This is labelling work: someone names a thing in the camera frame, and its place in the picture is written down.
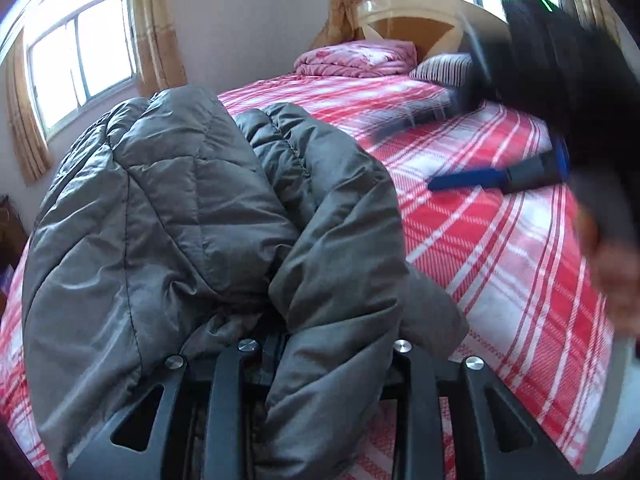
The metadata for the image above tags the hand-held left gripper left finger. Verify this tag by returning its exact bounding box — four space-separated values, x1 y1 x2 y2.
64 337 291 480

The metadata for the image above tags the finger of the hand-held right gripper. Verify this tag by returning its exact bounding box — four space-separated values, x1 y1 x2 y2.
427 134 572 197
369 84 483 142

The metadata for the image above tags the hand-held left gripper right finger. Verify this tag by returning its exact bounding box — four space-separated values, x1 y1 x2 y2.
382 339 576 480

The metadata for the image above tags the grey puffer jacket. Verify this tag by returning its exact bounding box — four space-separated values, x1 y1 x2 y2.
21 84 470 480

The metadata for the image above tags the person's right hand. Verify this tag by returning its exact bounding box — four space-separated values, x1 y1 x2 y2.
580 204 638 333

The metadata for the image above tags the striped pillow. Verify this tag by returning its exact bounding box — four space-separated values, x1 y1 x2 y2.
410 52 476 86

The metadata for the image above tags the red plaid bed sheet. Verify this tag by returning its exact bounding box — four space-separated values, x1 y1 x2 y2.
0 71 618 480

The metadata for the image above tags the pink folded quilt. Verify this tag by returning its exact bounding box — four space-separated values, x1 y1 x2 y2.
294 41 418 80

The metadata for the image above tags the cream wooden headboard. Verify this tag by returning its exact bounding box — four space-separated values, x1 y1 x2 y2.
355 0 513 58

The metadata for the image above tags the wooden desk with drawers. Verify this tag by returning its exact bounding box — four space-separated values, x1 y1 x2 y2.
0 194 28 273

